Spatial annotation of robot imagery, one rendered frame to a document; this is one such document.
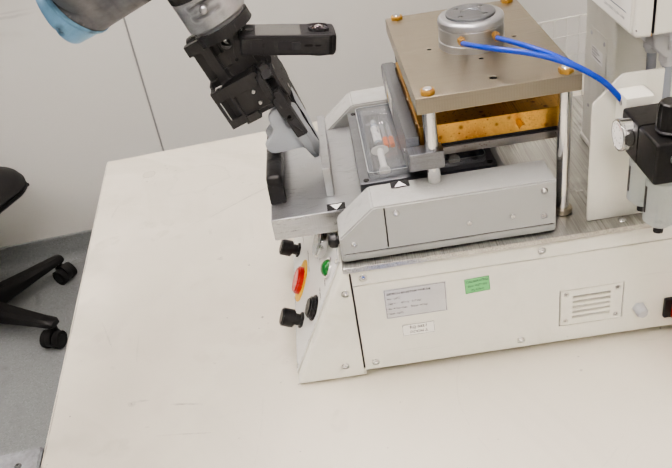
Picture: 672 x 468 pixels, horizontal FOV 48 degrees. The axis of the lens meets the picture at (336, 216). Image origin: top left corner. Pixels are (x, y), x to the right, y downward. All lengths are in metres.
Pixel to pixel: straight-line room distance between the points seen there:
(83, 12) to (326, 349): 0.48
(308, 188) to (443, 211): 0.19
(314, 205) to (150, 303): 0.39
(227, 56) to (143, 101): 1.62
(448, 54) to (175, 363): 0.55
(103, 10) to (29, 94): 1.71
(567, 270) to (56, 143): 1.98
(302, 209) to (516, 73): 0.29
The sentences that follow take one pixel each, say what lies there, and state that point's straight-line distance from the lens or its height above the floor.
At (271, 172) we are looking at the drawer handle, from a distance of 0.93.
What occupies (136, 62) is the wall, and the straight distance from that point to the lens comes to 2.49.
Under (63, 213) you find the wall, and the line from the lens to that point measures 2.76.
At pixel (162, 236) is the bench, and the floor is 0.75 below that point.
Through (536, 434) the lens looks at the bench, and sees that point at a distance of 0.93.
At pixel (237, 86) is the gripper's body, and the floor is 1.11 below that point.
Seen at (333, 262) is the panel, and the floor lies 0.91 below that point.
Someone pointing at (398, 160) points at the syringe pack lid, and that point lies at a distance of 0.92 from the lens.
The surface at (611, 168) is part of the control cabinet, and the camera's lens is 0.91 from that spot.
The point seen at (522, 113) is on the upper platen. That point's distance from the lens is 0.89.
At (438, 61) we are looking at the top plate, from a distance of 0.91.
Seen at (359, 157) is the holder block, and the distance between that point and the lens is 0.96.
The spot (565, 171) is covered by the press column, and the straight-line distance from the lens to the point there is 0.91.
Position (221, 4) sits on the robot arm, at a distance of 0.88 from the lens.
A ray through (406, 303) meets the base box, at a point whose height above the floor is 0.86.
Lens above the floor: 1.46
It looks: 33 degrees down
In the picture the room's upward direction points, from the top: 9 degrees counter-clockwise
